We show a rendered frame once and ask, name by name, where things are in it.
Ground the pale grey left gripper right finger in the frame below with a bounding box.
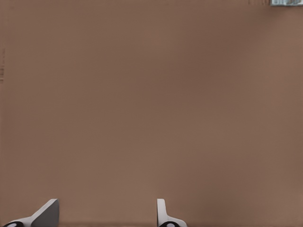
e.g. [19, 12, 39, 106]
[156, 198, 187, 227]

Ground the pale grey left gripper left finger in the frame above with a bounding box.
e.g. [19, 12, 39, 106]
[1, 198, 60, 227]

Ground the silver frame post foot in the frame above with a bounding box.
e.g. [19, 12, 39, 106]
[270, 0, 299, 7]

